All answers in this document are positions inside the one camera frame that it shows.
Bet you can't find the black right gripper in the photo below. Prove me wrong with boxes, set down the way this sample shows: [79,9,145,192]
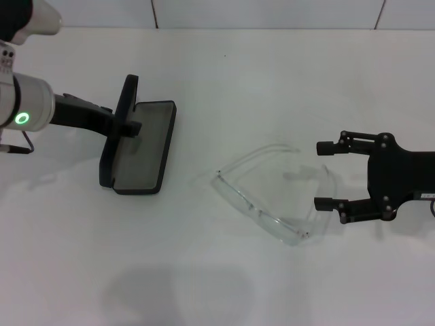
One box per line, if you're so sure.
[314,130,435,225]

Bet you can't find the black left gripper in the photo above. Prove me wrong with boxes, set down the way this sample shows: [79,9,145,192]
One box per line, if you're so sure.
[50,93,143,139]

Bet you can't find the black glasses case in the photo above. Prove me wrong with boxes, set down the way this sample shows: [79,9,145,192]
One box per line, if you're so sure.
[98,74,178,196]

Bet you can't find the clear white glasses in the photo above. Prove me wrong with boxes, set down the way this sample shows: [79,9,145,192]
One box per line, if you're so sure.
[211,143,338,248]

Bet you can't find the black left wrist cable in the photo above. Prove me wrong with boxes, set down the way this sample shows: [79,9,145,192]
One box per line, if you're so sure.
[0,130,35,155]

